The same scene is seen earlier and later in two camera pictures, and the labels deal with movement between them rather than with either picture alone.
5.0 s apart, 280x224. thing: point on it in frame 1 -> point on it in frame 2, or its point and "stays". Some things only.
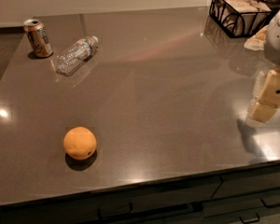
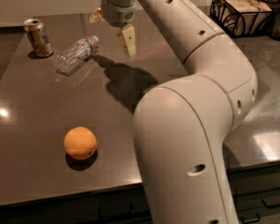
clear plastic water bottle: x=77 y=55 stays
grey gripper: x=279 y=39 -> x=118 y=13
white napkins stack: x=240 y=12 stays
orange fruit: x=79 y=143 stays
